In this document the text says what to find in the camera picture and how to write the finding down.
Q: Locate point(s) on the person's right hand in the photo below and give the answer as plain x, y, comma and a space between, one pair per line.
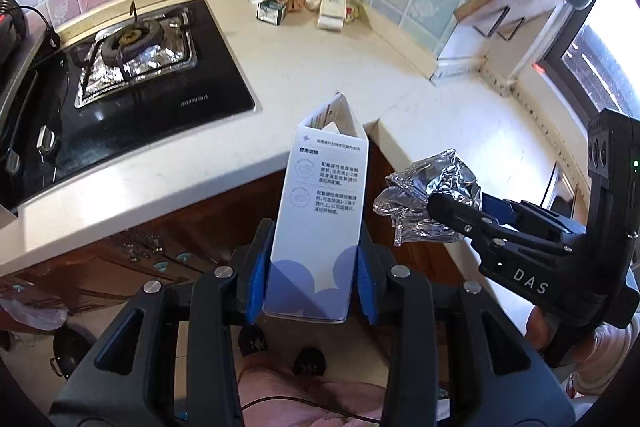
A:
539, 328

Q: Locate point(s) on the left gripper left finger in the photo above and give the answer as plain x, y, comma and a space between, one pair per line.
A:
167, 358

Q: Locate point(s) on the yellow tall carton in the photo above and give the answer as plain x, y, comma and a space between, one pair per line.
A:
331, 14

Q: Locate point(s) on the aluminium foil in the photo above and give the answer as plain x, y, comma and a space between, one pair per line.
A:
404, 199

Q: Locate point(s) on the red black appliance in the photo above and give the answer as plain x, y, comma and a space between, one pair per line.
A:
10, 21

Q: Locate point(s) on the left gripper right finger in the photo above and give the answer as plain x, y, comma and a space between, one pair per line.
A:
457, 359

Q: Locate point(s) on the wok on floor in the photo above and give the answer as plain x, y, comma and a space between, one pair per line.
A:
69, 346

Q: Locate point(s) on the black gas stove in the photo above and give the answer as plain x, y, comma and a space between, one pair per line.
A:
120, 89

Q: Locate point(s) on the red green snack packet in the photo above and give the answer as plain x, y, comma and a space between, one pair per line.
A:
352, 11

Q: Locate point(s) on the green brown milk carton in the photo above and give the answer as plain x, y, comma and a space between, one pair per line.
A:
271, 12

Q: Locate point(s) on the steel stove side cover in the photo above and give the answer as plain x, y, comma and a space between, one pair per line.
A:
16, 57

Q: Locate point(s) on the small yogurt cup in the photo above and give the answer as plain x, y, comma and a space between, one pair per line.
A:
295, 5

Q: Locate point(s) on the white blue carton box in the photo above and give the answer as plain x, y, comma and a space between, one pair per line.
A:
314, 249

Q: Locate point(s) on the clear plastic bag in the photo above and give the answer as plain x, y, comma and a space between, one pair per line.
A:
17, 317

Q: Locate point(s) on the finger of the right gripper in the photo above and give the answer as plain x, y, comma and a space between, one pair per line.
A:
475, 224
510, 211

